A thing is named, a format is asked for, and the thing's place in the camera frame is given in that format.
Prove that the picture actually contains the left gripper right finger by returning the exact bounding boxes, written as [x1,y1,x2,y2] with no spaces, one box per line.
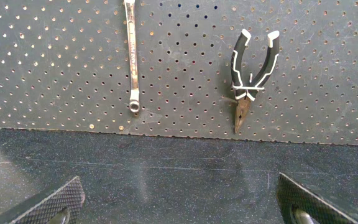
[275,172,358,224]

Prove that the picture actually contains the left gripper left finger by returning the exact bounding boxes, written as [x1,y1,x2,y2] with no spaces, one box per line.
[0,175,86,224]

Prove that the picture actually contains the black and white pliers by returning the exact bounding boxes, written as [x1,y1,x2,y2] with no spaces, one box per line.
[230,28,281,134]

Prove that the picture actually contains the black pegboard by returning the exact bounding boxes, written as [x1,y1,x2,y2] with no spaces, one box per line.
[0,0,358,147]

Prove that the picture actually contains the metal hook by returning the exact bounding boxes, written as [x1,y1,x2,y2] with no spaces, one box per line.
[232,73,265,91]

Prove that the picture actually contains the wrench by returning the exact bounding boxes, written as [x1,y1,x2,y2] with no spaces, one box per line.
[123,0,142,114]

